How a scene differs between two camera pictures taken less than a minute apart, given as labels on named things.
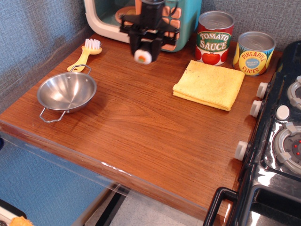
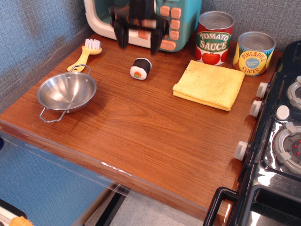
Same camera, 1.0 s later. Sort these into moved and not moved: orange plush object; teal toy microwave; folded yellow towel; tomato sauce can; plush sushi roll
Moved: plush sushi roll
Not moved: orange plush object; tomato sauce can; teal toy microwave; folded yellow towel
